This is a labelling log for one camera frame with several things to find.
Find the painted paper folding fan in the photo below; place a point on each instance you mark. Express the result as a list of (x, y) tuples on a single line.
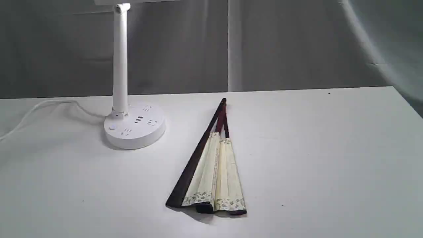
[(210, 181)]

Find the white backdrop cloth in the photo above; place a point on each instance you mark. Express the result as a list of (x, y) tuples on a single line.
[(63, 48)]

